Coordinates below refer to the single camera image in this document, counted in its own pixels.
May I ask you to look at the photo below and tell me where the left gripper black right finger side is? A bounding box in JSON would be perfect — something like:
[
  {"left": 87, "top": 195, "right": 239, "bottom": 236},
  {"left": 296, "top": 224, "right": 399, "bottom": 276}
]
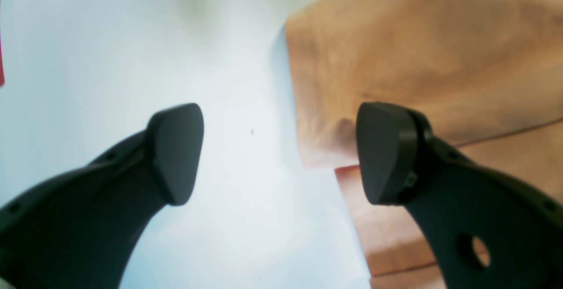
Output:
[{"left": 356, "top": 102, "right": 563, "bottom": 289}]

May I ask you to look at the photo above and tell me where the left gripper black left finger side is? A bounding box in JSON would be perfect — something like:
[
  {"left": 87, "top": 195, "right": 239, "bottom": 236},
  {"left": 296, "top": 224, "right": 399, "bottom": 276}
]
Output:
[{"left": 0, "top": 104, "right": 205, "bottom": 289}]

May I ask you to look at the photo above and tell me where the peach pink T-shirt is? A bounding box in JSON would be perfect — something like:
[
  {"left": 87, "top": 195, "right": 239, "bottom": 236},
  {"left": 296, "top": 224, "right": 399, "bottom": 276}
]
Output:
[{"left": 284, "top": 0, "right": 563, "bottom": 289}]

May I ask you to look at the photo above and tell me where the red square floor marking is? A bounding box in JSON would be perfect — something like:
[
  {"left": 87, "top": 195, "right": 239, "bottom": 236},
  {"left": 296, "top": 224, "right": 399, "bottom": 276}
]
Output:
[{"left": 0, "top": 29, "right": 5, "bottom": 88}]

